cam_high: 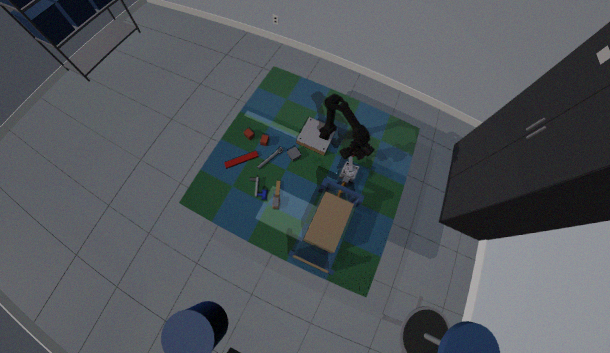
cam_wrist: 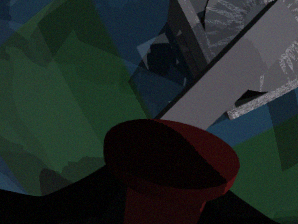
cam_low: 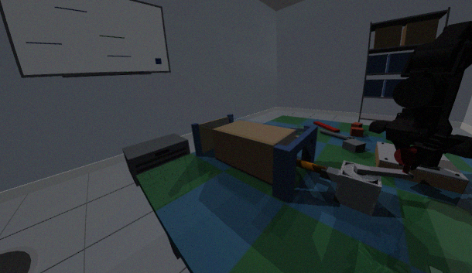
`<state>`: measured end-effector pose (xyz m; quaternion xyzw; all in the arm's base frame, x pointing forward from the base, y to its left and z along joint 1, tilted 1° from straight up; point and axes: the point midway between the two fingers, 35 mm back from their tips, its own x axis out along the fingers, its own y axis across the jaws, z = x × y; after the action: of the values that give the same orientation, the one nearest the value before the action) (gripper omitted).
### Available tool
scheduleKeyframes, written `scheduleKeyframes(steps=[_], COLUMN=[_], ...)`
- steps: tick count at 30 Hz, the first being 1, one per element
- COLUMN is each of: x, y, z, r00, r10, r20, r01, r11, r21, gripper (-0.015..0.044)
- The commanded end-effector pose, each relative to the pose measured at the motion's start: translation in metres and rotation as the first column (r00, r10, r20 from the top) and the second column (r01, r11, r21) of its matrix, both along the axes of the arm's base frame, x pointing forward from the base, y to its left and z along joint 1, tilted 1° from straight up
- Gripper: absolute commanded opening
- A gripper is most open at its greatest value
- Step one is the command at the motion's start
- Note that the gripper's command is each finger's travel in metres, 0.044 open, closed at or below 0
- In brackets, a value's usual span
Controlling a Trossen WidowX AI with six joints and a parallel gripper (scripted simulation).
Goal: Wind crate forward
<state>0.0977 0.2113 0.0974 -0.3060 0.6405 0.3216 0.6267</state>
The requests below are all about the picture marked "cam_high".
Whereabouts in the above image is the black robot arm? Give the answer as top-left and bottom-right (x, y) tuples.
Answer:
(319, 93), (375, 160)

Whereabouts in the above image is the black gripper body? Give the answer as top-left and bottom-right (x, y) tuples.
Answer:
(340, 141), (360, 159)

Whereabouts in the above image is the grey rod with square end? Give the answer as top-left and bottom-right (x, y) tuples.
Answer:
(257, 147), (284, 169)

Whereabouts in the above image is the red rectangular bar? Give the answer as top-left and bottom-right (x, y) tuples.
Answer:
(224, 151), (258, 169)

